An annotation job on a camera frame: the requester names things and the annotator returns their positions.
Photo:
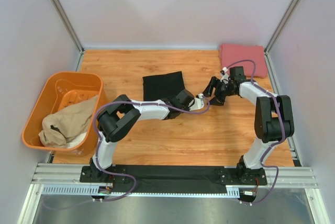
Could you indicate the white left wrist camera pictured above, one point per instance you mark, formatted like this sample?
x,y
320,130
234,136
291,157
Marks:
x,y
198,103

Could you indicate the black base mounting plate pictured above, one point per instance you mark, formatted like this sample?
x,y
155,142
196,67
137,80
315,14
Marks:
x,y
166,179

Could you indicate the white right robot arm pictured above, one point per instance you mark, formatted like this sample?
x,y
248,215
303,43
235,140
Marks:
x,y
273,122

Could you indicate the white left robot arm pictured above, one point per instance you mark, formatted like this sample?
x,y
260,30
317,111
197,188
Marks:
x,y
117,119

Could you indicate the beige t shirt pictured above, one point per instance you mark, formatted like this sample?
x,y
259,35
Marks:
x,y
67,127

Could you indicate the folded red t shirt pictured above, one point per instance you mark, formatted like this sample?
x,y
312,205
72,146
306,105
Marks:
x,y
231,53

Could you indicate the left aluminium corner post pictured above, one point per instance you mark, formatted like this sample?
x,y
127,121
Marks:
x,y
63,16

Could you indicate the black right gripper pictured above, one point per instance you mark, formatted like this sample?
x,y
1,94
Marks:
x,y
213,84

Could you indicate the right aluminium corner post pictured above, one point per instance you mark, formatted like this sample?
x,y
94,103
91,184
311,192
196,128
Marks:
x,y
281,25

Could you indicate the aluminium corner post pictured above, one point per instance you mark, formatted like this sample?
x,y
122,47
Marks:
x,y
281,25
63,16

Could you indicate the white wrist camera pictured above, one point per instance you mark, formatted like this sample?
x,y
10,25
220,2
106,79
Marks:
x,y
224,75
198,103

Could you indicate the black t shirt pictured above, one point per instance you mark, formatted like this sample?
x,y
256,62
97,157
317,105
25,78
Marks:
x,y
162,86

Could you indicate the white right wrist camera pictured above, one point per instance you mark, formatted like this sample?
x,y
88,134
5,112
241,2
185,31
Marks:
x,y
224,75

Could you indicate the aluminium frame rail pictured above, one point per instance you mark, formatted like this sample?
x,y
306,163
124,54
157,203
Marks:
x,y
64,179

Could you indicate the orange plastic basket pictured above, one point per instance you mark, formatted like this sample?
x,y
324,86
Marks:
x,y
60,90

